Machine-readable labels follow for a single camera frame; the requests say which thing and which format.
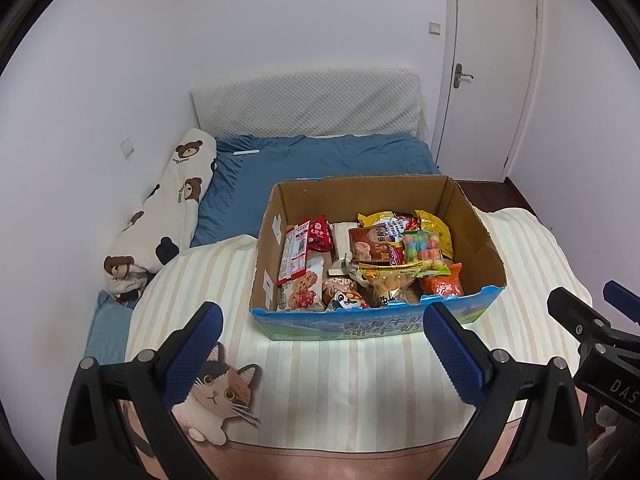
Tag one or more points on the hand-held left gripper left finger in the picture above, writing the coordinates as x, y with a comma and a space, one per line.
192, 355

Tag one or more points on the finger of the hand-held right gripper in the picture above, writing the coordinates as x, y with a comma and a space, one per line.
620, 292
575, 310

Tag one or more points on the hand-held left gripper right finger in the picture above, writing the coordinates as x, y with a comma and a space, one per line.
452, 355

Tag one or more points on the yellow bun packet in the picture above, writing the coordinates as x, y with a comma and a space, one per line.
387, 280

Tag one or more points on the colourful candy bag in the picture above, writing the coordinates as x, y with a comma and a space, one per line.
422, 250

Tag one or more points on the cardboard box with blue print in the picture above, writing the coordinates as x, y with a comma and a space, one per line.
475, 240

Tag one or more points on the panda print snack packet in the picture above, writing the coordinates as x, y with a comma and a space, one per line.
345, 302

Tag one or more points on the small yellow chips packet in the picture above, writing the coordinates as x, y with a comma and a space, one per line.
440, 230

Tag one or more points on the white cookie packet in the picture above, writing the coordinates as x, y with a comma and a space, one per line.
302, 290

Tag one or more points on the orange red snack packet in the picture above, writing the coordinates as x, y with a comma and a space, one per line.
340, 286

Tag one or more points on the brown cookie packet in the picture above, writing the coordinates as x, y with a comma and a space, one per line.
372, 245

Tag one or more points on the red white long snack packet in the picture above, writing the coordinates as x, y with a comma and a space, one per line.
295, 250

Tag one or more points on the red triangular snack packet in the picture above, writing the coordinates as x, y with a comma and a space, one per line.
320, 235

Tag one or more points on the striped cat print blanket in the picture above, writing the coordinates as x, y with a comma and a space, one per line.
325, 385

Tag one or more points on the bear print long pillow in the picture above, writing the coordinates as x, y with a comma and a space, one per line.
165, 200

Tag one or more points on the small white stick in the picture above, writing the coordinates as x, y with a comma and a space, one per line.
245, 152

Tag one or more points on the white textured pillow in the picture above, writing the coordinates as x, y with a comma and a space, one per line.
310, 102

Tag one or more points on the white door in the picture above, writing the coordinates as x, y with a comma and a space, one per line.
490, 35

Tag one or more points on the white wall socket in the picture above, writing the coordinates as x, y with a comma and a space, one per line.
127, 147

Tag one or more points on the white light switch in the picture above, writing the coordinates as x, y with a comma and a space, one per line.
434, 27

